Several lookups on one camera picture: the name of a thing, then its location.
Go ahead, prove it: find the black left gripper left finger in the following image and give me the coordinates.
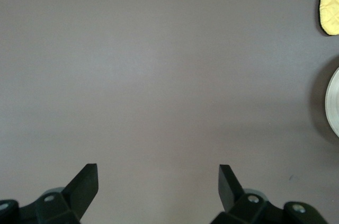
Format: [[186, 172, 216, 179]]
[[0, 163, 100, 224]]

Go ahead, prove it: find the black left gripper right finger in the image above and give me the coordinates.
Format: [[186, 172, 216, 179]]
[[209, 164, 328, 224]]

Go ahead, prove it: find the round light wooden plate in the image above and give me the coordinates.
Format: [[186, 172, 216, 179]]
[[325, 67, 339, 138]]

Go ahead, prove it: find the brown table cover mat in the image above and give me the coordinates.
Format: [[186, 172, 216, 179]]
[[0, 0, 339, 224]]

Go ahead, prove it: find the yellow quilted oven mitt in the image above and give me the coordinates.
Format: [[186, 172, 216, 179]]
[[317, 0, 339, 36]]

